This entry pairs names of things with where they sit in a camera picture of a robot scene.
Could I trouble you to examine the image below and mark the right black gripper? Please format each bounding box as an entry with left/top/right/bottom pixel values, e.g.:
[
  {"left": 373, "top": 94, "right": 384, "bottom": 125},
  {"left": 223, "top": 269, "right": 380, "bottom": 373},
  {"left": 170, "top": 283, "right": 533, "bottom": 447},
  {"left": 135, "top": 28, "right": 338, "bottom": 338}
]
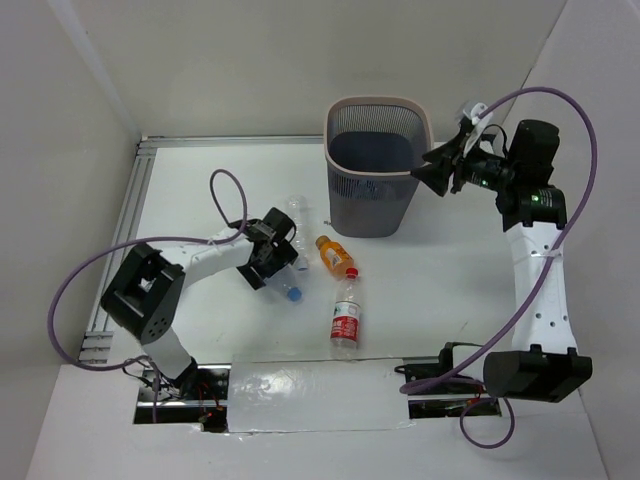
[{"left": 410, "top": 128, "right": 518, "bottom": 197}]

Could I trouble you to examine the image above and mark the blue label bottle blue cap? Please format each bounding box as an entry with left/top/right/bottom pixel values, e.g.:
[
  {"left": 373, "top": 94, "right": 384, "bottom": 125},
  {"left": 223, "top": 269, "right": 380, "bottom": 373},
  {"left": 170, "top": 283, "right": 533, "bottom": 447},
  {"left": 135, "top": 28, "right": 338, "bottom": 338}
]
[{"left": 266, "top": 266, "right": 303, "bottom": 303}]

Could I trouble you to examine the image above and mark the red label bottle red cap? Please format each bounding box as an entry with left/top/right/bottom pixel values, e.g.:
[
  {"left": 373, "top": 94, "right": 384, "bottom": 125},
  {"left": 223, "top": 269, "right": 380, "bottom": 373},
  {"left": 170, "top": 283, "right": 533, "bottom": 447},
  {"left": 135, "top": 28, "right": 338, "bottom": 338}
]
[{"left": 330, "top": 267, "right": 362, "bottom": 359}]

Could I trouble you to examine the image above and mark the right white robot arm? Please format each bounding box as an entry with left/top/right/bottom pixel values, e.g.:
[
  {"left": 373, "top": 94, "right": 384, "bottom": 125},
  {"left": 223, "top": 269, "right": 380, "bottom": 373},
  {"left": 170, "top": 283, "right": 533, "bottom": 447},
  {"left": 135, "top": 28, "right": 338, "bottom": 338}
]
[{"left": 411, "top": 119, "right": 593, "bottom": 403}]

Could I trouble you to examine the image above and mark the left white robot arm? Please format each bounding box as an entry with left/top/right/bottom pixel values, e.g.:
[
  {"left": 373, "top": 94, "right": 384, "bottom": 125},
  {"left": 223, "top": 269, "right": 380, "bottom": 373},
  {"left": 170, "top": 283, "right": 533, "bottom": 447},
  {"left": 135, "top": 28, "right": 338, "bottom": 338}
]
[{"left": 100, "top": 207, "right": 298, "bottom": 399}]

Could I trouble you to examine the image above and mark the grey mesh waste bin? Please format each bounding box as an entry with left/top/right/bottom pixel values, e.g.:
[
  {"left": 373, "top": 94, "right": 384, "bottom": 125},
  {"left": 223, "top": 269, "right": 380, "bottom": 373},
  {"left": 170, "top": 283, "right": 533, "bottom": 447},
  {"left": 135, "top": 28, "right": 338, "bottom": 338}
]
[{"left": 323, "top": 96, "right": 433, "bottom": 238}]

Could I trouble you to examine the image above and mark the orange juice bottle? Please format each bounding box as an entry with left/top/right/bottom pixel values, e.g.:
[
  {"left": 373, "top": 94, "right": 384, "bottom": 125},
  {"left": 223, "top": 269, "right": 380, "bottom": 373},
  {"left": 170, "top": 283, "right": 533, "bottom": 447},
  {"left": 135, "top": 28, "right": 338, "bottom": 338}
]
[{"left": 315, "top": 235, "right": 355, "bottom": 278}]

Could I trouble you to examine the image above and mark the clear unlabelled plastic bottle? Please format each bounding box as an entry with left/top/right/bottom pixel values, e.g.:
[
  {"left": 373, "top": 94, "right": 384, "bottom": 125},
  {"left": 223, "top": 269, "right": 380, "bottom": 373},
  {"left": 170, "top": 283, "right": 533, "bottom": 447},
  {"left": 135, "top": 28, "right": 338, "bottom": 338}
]
[{"left": 286, "top": 195, "right": 309, "bottom": 272}]

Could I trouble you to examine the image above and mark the white taped front panel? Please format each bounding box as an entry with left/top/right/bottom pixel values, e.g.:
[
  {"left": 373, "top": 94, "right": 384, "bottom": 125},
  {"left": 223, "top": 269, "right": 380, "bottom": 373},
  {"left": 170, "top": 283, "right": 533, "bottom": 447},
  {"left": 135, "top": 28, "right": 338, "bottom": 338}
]
[{"left": 227, "top": 359, "right": 411, "bottom": 433}]

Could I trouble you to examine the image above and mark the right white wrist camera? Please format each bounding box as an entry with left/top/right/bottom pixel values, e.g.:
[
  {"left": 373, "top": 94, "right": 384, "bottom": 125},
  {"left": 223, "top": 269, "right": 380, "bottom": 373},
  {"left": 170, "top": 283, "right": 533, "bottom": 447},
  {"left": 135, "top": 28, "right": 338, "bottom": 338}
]
[{"left": 458, "top": 101, "right": 494, "bottom": 156}]

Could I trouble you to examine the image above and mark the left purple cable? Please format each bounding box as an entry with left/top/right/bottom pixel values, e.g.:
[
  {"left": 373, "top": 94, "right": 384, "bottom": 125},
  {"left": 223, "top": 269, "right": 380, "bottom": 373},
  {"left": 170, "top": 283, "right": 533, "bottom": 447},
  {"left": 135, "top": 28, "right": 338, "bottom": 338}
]
[{"left": 46, "top": 169, "right": 251, "bottom": 426}]

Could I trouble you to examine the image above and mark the purple cable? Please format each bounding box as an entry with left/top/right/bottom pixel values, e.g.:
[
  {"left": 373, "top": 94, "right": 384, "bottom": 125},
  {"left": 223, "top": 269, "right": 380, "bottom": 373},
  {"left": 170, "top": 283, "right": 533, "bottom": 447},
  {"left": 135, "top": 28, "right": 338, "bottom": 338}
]
[
  {"left": 46, "top": 169, "right": 251, "bottom": 426},
  {"left": 398, "top": 86, "right": 600, "bottom": 449}
]

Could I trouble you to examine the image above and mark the aluminium frame rail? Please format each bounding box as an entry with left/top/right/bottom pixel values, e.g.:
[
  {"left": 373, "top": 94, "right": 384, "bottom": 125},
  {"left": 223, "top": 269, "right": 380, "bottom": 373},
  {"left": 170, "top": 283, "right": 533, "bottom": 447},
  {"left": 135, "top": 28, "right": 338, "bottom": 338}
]
[{"left": 77, "top": 133, "right": 496, "bottom": 362}]

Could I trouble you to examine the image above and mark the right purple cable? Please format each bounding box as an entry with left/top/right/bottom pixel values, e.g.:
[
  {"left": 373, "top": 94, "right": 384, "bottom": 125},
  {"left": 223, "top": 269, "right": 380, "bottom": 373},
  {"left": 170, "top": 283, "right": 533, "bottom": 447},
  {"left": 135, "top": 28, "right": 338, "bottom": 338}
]
[{"left": 398, "top": 86, "right": 600, "bottom": 449}]

